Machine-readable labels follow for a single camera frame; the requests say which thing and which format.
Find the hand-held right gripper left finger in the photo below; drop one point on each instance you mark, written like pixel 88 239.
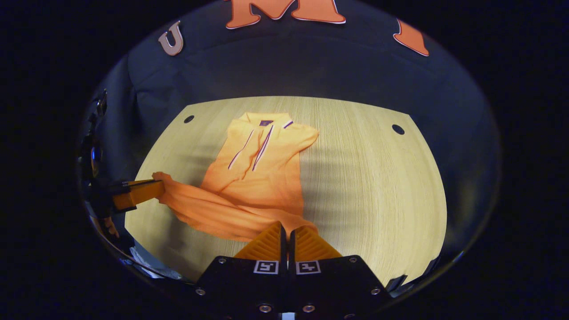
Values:
pixel 249 289

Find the black backdrop cloth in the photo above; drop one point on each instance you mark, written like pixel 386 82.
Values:
pixel 289 62

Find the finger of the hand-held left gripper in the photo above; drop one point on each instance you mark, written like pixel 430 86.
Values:
pixel 140 194

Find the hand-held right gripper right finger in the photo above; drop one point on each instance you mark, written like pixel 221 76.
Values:
pixel 329 289

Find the white plastic bag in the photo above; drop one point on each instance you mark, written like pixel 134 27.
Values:
pixel 153 264

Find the orange T-shirt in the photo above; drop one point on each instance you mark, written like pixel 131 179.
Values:
pixel 258 178

